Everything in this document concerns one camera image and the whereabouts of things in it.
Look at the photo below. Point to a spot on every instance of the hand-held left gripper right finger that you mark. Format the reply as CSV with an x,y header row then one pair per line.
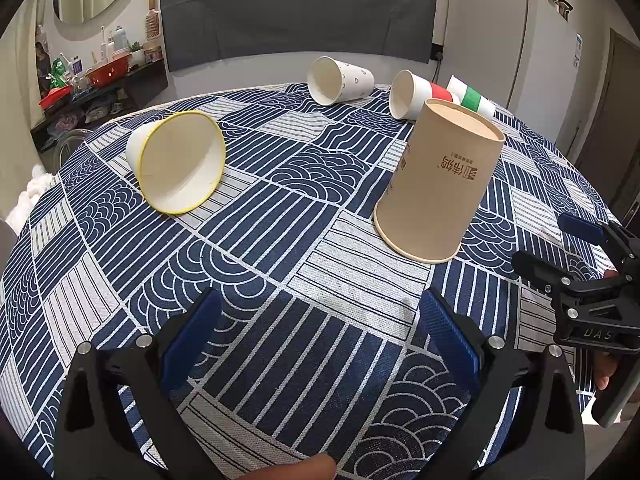
x,y
450,336

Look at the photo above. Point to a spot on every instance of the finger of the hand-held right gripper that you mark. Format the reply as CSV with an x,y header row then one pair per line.
x,y
580,228
537,266

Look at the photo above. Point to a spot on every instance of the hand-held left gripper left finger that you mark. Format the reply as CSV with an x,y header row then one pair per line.
x,y
192,342

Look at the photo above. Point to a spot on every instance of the brown paper cup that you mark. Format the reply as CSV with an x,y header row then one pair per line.
x,y
435,185

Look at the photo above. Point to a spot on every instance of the green and white paper cup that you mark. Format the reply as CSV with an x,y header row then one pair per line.
x,y
475,100

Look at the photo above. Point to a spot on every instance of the yellow-rimmed white paper cup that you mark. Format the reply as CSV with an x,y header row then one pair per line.
x,y
175,165

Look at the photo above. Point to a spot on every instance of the red and white paper cup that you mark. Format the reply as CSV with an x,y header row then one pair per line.
x,y
415,92

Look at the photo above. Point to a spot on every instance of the white patterned paper cup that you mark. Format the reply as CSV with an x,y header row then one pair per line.
x,y
352,80

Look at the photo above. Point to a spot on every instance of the person's right hand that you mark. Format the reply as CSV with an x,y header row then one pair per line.
x,y
603,375

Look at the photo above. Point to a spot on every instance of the person's left hand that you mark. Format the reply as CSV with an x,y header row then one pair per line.
x,y
295,469

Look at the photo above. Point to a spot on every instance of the brown door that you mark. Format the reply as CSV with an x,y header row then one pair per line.
x,y
612,125

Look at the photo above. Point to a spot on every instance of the blue and white patterned tablecloth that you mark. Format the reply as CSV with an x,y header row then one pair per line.
x,y
300,185

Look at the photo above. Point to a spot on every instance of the white refrigerator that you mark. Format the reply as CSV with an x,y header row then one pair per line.
x,y
525,45

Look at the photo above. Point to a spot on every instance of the white fluffy cloth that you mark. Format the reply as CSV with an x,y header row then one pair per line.
x,y
35,195

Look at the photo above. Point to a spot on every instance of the metal pot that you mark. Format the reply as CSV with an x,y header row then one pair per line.
x,y
561,9

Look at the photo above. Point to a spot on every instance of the black power plug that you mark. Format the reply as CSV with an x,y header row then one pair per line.
x,y
437,53

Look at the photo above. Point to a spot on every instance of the dark side shelf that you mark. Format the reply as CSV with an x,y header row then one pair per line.
x,y
145,87

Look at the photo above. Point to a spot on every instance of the red tray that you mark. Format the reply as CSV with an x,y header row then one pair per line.
x,y
54,97

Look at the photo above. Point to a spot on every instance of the red bowl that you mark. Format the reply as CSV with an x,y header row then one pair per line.
x,y
107,72

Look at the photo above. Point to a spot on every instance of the small potted plant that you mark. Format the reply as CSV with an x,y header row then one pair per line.
x,y
136,55

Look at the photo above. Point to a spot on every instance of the green packet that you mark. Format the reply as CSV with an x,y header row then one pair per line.
x,y
60,72

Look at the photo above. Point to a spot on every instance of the pale bottle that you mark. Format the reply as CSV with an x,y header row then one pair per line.
x,y
120,40

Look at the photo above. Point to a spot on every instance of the wooden hairbrush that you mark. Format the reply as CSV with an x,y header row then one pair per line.
x,y
152,22

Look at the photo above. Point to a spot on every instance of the dark grey cloth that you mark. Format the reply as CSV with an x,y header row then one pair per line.
x,y
300,10

